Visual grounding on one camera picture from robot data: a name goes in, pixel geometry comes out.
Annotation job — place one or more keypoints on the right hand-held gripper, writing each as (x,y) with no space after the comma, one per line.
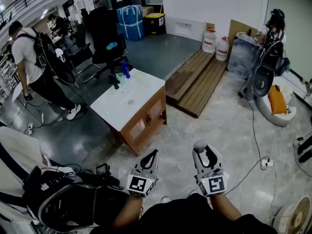
(213,183)

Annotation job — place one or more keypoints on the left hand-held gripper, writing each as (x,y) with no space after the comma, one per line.
(140,183)

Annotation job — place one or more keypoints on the pale pink bar of soap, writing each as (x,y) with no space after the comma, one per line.
(200,145)

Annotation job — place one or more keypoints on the clear yellowish soap dish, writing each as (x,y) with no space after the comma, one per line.
(140,76)

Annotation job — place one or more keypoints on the person's right forearm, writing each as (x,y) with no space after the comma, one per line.
(224,207)

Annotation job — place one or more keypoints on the person's left forearm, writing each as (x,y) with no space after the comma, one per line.
(126,212)

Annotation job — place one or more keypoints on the person's white shoe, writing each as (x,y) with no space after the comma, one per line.
(192,193)
(166,199)

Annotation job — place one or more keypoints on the wooden vanity cabinet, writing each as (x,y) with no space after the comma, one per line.
(146,121)

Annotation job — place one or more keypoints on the white power strip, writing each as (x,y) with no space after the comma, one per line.
(267,162)
(30,128)

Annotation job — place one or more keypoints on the person's black clothing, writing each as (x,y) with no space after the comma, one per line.
(195,218)

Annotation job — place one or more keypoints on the white ceramic sink basin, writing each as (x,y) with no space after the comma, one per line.
(126,99)

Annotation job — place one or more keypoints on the wooden slat platform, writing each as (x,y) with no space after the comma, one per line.
(195,82)

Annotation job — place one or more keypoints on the white toilet bowl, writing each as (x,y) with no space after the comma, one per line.
(278,116)

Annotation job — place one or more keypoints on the black faucet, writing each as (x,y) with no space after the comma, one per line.
(114,80)

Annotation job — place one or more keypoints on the black backpack grey trim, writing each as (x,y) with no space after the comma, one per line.
(68,199)

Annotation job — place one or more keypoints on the pale green cup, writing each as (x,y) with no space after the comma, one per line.
(119,76)

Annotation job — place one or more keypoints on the blue bottle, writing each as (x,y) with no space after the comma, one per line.
(126,69)

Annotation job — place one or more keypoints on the white floor fan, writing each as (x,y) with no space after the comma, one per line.
(296,217)

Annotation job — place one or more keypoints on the plastic wrapped bundle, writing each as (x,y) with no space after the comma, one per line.
(241,55)

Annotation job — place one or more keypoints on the clear water jug red label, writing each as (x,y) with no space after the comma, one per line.
(222,49)
(209,41)

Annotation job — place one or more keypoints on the black office chair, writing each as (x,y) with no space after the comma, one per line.
(106,40)

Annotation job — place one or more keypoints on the brown cardboard sheet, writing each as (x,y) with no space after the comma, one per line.
(240,28)

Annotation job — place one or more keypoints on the black bin with yellow lid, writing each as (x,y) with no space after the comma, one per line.
(154,23)

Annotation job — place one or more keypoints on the blue woven bag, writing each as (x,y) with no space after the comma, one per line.
(130,22)

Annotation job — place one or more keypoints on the small black camera device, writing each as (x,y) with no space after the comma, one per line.
(102,169)

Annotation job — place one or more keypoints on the black metal frame chair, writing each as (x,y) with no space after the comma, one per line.
(81,57)

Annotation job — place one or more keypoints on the white wall panel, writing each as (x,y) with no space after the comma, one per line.
(186,26)

